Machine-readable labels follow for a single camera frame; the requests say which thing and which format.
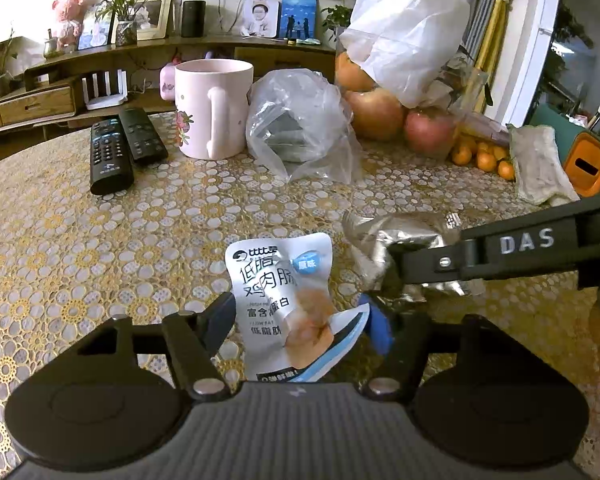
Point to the wooden tv cabinet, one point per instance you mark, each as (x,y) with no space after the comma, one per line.
(30,105)

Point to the crumpled grey rag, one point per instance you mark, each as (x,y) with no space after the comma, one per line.
(535,160)

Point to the silver foil wrapper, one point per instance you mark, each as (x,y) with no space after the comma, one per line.
(380,232)

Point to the black speaker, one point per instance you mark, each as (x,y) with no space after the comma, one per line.
(193,19)

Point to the yellow grey striped curtain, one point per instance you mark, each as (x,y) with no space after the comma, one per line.
(500,20)

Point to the pile of tangerines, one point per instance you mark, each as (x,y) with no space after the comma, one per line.
(485,160)

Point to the white plastic bag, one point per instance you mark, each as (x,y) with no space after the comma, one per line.
(410,25)

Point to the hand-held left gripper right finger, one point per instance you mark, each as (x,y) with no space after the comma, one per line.
(378,327)

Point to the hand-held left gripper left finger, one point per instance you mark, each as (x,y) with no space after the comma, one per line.
(219,320)

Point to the black remote with buttons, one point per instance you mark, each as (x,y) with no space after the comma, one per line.
(107,155)

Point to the pink plush toy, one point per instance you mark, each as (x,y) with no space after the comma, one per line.
(70,20)

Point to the wooden photo frame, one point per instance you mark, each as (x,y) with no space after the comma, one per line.
(152,20)

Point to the red apple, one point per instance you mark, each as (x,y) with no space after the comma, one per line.
(427,132)

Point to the white chicken sausage packet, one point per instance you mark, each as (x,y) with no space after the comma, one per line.
(275,285)

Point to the clear fruit wrapping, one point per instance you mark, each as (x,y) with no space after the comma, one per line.
(467,100)

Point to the potted plant in glass vase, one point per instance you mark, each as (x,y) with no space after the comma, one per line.
(125,30)

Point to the yellow-red apple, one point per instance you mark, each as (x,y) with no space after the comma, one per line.
(375,115)

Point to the teal orange desk organizer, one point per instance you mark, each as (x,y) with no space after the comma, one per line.
(587,160)

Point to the blue photo print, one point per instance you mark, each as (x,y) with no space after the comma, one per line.
(297,17)

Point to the baby photo frame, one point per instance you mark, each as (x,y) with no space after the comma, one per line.
(260,17)

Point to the lace-patterned desktop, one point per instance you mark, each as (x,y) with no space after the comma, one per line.
(130,240)

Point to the clear plastic bag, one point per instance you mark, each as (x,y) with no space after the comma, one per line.
(300,110)

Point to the orange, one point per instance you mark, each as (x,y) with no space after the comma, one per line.
(352,75)

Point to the pink mug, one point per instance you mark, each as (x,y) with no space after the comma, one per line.
(200,100)

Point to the small metal vase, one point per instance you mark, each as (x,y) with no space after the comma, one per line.
(52,45)

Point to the white router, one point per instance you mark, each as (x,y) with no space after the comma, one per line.
(105,92)

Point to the small pink bottle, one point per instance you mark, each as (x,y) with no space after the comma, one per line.
(168,82)

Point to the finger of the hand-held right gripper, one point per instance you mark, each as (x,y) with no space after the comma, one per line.
(430,262)

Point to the plain black remote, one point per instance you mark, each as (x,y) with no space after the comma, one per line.
(140,135)

